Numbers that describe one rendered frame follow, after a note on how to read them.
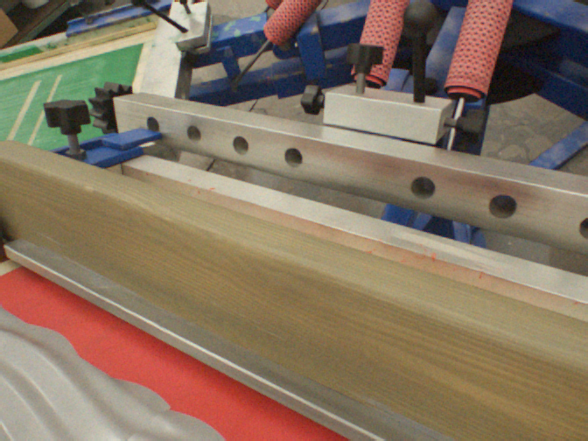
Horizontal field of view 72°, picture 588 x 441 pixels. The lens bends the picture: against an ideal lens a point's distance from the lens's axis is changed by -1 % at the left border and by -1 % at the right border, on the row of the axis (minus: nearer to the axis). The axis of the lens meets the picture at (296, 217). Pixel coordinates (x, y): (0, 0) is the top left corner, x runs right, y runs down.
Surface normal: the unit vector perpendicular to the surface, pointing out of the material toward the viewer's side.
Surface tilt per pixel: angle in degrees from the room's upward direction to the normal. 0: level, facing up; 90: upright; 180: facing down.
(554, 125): 0
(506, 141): 0
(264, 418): 32
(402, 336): 56
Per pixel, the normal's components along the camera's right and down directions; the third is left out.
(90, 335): 0.04, -0.88
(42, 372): -0.28, -0.56
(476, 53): -0.27, -0.02
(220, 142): -0.49, 0.39
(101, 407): 0.37, -0.93
